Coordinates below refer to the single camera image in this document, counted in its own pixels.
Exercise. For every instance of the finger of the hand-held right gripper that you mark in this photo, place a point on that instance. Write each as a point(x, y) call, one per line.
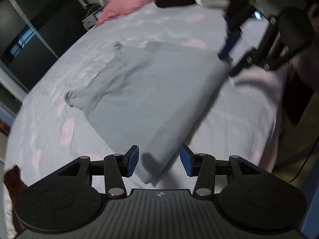
point(266, 57)
point(231, 43)

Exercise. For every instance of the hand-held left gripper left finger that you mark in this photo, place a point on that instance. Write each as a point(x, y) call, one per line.
point(132, 160)

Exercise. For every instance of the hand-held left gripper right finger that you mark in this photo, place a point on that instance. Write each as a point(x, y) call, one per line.
point(187, 160)

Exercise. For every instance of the grey t-shirt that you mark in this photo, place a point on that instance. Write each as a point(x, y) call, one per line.
point(154, 99)

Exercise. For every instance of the white folded clothes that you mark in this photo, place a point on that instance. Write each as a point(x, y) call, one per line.
point(211, 2)

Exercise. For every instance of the smartphone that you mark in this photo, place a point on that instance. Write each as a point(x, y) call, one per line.
point(257, 16)

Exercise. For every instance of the polka dot bed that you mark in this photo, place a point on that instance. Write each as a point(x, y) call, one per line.
point(74, 84)

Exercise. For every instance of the pink pillow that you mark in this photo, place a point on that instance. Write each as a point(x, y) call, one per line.
point(129, 0)

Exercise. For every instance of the dark red garment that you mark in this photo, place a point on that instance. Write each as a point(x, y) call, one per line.
point(15, 181)

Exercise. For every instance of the white nightstand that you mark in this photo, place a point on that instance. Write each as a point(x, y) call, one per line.
point(91, 17)

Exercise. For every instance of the black sliding wardrobe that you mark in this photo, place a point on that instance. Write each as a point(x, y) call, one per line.
point(37, 29)

